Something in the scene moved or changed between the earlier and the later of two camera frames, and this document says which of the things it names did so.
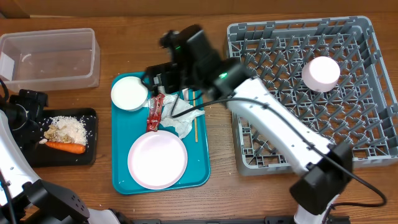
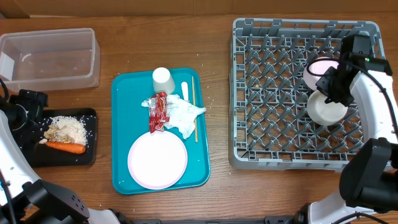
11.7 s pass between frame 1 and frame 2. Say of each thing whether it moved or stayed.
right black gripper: moved
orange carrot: stayed
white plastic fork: stayed
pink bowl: stayed
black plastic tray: stayed
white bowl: moved
